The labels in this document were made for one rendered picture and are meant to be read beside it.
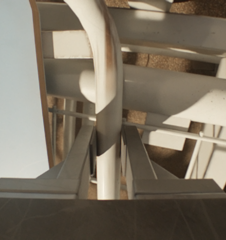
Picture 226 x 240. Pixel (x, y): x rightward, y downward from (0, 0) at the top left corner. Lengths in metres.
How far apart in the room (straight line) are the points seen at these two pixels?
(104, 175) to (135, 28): 0.15
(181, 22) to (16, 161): 0.21
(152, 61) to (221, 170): 0.48
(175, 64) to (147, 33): 0.46
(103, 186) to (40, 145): 0.07
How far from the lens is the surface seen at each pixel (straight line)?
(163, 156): 0.74
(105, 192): 0.17
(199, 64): 0.57
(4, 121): 0.18
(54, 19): 0.23
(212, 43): 0.21
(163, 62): 0.65
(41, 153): 0.17
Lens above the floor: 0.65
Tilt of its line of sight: 69 degrees down
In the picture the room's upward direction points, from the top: 148 degrees counter-clockwise
